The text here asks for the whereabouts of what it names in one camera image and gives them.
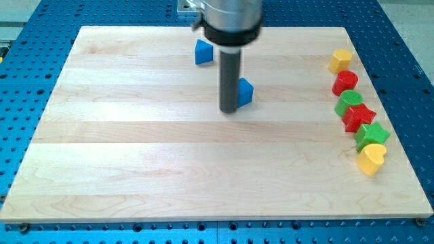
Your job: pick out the yellow hexagon block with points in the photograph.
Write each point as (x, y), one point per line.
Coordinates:
(341, 58)

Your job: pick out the silver mounting bracket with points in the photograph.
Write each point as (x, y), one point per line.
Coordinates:
(188, 6)

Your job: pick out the blue triangle block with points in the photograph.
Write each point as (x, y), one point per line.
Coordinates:
(204, 52)

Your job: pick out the yellow heart block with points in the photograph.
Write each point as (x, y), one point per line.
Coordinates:
(371, 158)

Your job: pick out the red star block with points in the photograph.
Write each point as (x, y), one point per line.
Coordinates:
(355, 116)

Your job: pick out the green cylinder block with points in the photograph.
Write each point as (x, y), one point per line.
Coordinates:
(346, 99)

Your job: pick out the green star block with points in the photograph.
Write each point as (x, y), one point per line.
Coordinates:
(370, 134)

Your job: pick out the blue cube block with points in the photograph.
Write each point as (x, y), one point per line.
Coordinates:
(245, 92)

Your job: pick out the red cylinder block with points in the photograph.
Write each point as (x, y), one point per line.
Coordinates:
(345, 80)

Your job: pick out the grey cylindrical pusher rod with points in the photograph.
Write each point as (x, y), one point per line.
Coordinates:
(229, 69)

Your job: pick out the wooden board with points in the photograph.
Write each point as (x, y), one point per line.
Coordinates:
(133, 133)

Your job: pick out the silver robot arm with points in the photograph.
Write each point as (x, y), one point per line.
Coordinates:
(229, 24)

